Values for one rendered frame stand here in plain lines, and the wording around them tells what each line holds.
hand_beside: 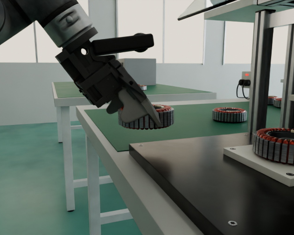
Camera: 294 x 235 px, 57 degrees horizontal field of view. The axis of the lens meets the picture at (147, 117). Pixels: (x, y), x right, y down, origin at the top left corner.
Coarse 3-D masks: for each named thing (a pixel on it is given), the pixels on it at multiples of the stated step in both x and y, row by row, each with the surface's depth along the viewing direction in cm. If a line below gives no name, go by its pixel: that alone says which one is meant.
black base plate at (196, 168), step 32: (160, 160) 46; (192, 160) 46; (224, 160) 46; (192, 192) 35; (224, 192) 35; (256, 192) 35; (288, 192) 35; (224, 224) 28; (256, 224) 28; (288, 224) 28
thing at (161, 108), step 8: (152, 104) 58; (160, 104) 58; (120, 112) 52; (160, 112) 50; (168, 112) 51; (120, 120) 52; (136, 120) 50; (144, 120) 50; (160, 120) 50; (168, 120) 51; (136, 128) 50; (152, 128) 50; (160, 128) 51
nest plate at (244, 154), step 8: (224, 152) 50; (232, 152) 47; (240, 152) 47; (248, 152) 47; (240, 160) 45; (248, 160) 44; (256, 160) 43; (264, 160) 43; (256, 168) 42; (264, 168) 40; (272, 168) 40; (280, 168) 40; (288, 168) 40; (272, 176) 39; (280, 176) 38; (288, 176) 37; (288, 184) 36
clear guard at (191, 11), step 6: (198, 0) 44; (204, 0) 41; (210, 0) 39; (216, 0) 37; (222, 0) 35; (228, 0) 33; (234, 0) 32; (192, 6) 45; (198, 6) 42; (204, 6) 39; (210, 6) 37; (216, 6) 36; (186, 12) 45; (192, 12) 42; (198, 12) 40; (180, 18) 45
